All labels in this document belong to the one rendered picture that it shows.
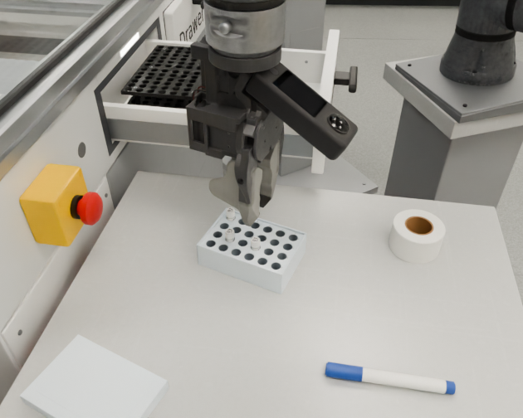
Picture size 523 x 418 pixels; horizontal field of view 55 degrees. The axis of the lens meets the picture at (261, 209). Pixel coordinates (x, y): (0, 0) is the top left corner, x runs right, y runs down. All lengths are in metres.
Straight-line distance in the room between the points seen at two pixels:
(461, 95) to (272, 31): 0.68
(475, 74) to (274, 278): 0.67
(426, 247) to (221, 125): 0.33
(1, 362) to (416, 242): 0.54
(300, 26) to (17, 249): 1.33
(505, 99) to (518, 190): 1.19
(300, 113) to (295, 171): 1.58
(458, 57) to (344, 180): 1.01
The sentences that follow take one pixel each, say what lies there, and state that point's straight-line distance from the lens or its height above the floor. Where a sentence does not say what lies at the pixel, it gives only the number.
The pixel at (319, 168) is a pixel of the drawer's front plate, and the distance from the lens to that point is 0.75.
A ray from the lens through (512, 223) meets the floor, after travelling 2.10.
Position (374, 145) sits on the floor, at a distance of 2.35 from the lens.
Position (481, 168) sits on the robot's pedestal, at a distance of 1.26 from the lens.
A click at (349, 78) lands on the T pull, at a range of 0.82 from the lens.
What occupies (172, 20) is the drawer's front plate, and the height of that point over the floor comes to 0.91.
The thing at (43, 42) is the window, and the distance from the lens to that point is 0.70.
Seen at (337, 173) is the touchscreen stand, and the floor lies 0.04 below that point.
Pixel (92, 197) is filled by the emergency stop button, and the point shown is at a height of 0.89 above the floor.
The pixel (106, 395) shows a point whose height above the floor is 0.78.
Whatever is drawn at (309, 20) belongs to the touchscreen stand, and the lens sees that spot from 1.79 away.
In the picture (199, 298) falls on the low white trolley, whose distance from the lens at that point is 0.66.
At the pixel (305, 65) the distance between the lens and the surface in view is 0.95.
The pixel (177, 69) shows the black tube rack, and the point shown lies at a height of 0.90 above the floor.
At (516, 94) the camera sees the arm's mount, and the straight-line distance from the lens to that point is 1.14.
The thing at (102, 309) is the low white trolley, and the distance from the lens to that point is 0.68.
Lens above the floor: 1.27
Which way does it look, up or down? 41 degrees down
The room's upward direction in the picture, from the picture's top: straight up
